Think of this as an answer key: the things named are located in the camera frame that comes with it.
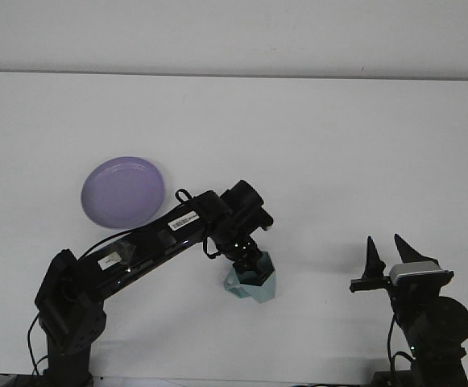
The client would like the pale blue hexagonal cup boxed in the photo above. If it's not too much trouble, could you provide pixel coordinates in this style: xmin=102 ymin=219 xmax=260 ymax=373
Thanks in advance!
xmin=222 ymin=249 xmax=278 ymax=305

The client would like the purple round plate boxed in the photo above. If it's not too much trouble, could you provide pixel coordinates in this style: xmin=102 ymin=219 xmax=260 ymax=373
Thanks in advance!
xmin=81 ymin=156 xmax=166 ymax=231

